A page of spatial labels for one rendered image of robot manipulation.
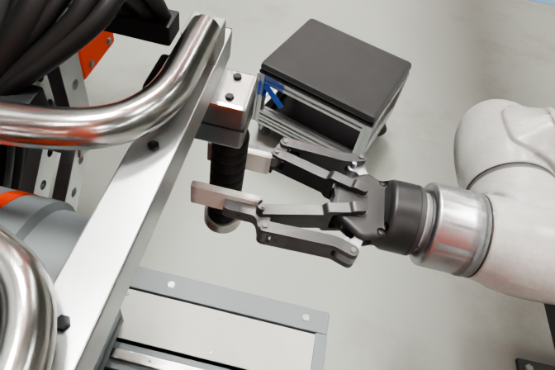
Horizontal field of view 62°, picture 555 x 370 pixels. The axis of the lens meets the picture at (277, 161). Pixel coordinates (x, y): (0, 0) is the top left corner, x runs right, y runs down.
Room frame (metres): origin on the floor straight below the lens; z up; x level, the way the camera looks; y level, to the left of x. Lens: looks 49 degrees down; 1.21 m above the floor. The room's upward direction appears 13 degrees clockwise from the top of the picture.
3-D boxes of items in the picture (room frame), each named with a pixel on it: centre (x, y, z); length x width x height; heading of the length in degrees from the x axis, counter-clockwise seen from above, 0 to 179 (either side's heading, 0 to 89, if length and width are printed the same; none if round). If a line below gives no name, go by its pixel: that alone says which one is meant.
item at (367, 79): (1.24, -0.12, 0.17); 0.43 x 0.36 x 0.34; 69
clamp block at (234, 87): (0.30, 0.08, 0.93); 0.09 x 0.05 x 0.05; 89
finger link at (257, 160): (0.33, 0.04, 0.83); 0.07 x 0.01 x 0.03; 89
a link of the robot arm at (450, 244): (0.30, -0.18, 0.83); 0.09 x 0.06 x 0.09; 179
